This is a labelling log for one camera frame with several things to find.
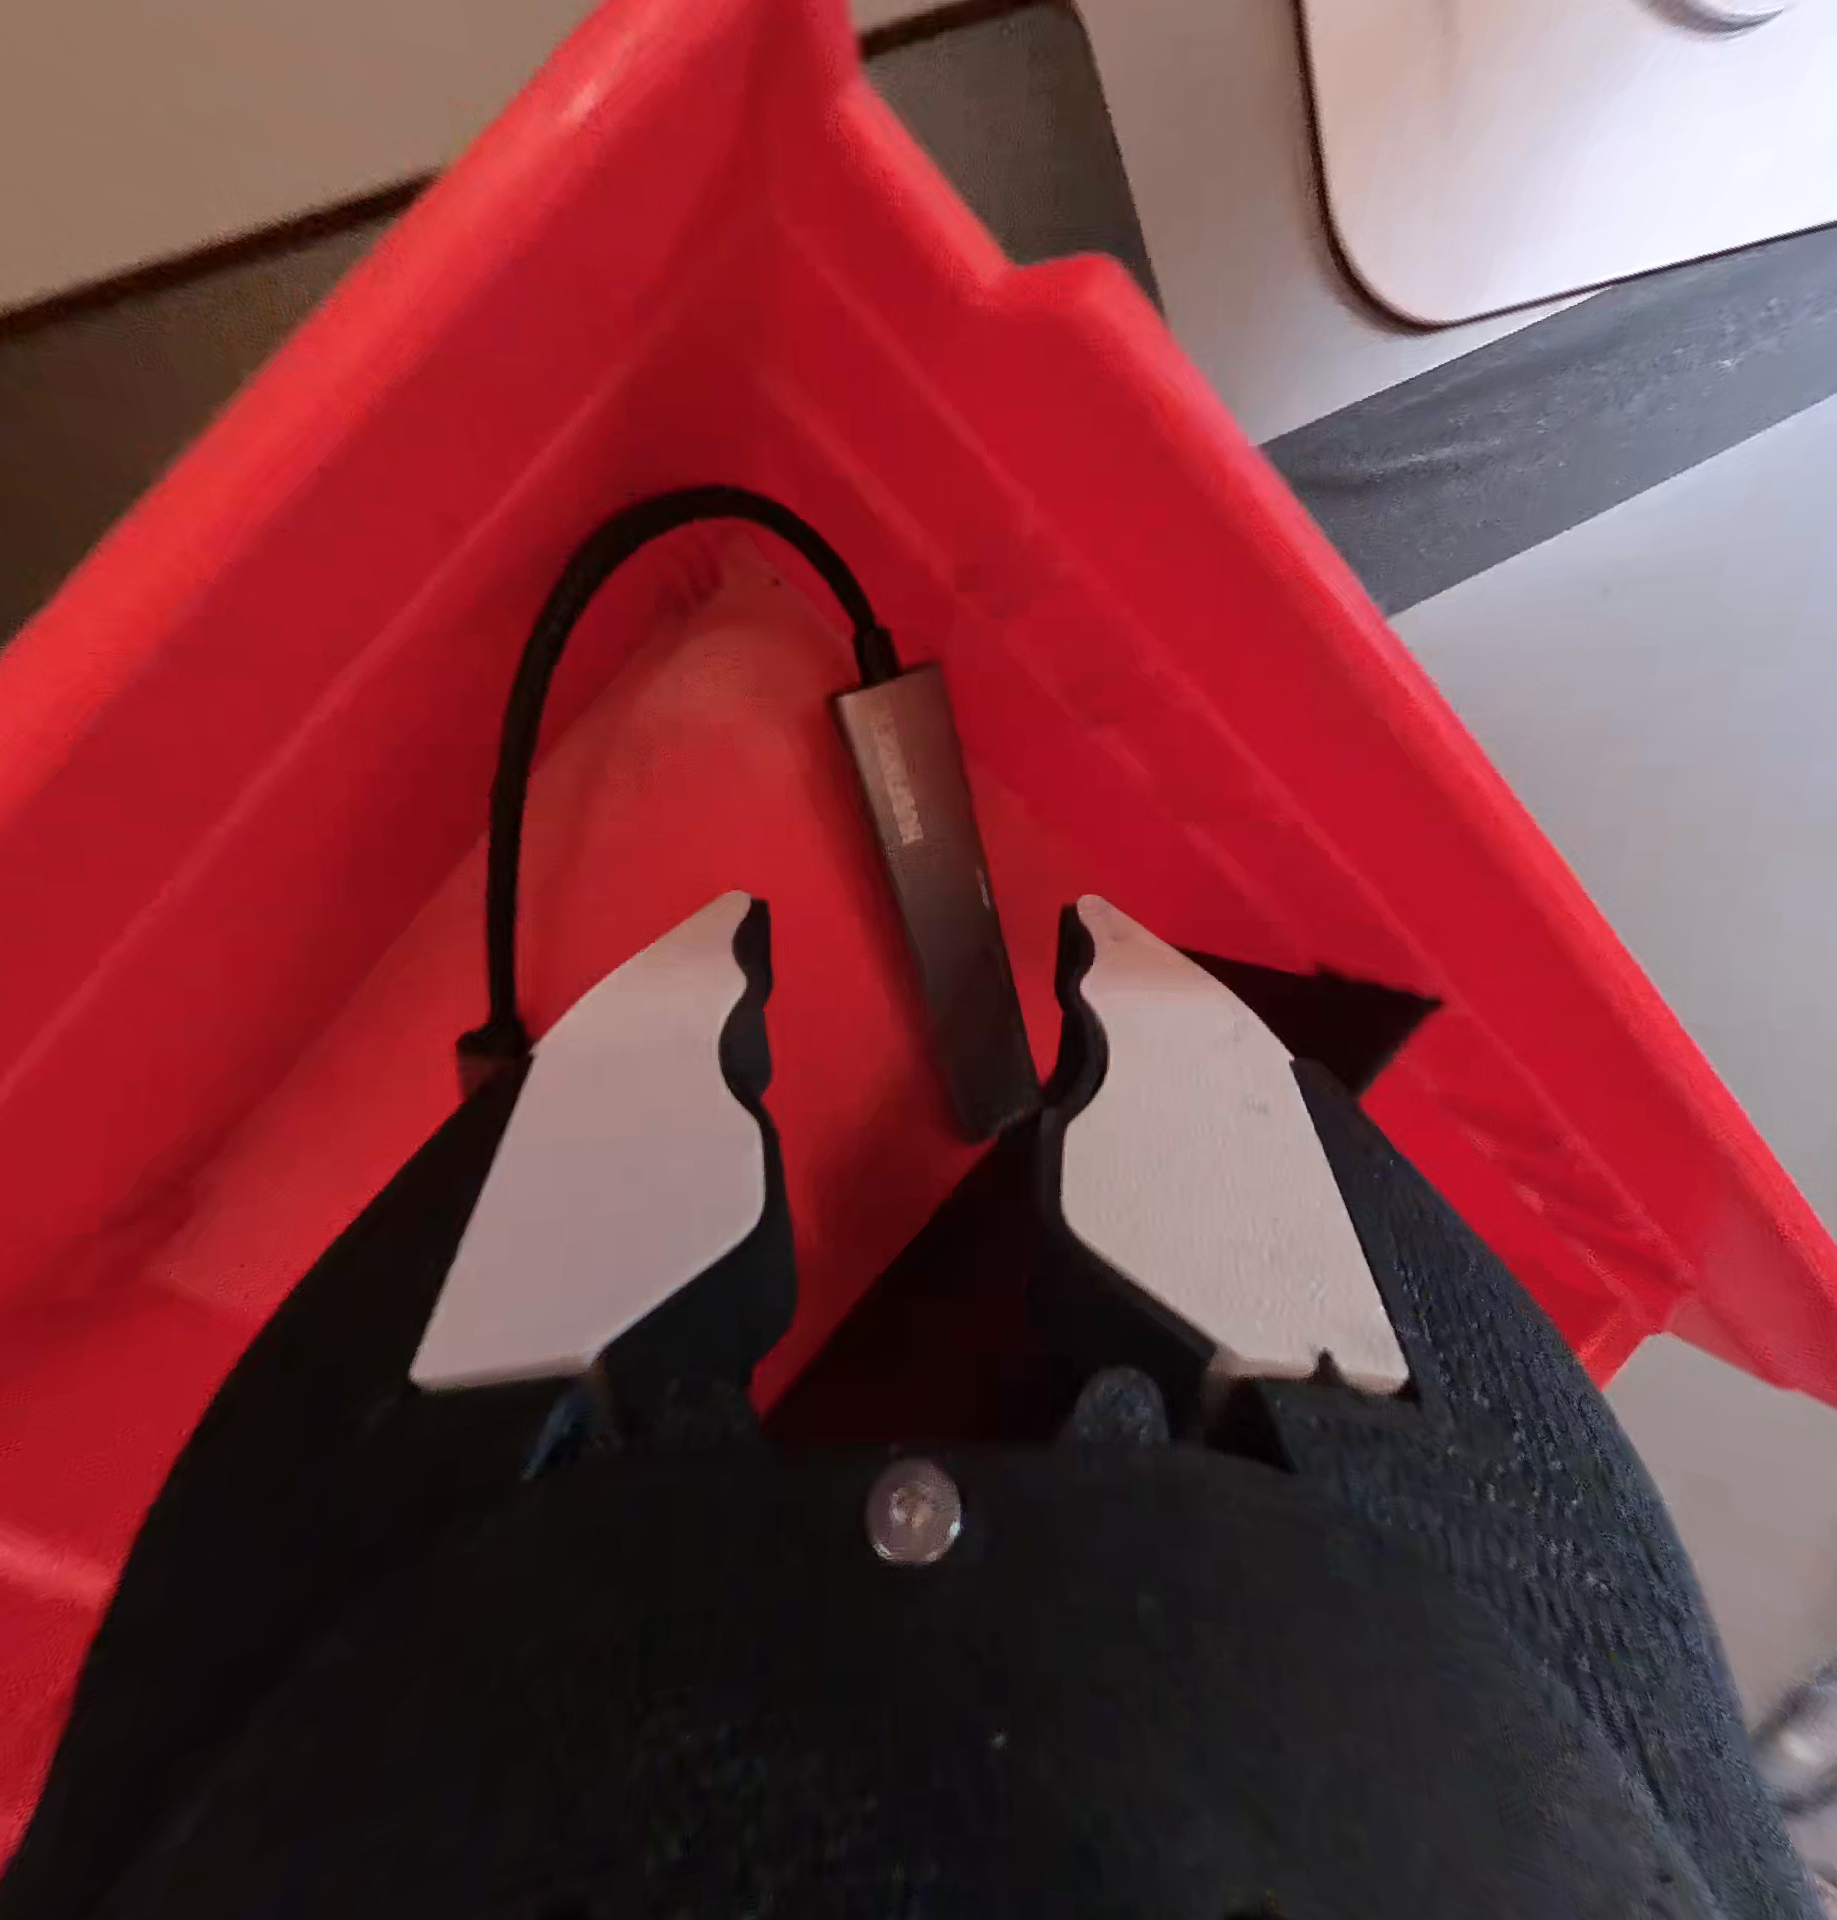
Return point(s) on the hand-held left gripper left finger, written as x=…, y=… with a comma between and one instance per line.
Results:
x=603, y=1185

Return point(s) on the white board stand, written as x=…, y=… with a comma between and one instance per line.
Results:
x=1578, y=135

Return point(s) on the red plastic bin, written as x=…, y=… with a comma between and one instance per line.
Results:
x=1158, y=631

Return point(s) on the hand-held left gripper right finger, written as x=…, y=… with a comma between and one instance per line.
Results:
x=1218, y=1201

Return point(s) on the black bin divider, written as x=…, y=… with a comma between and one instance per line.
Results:
x=933, y=1275

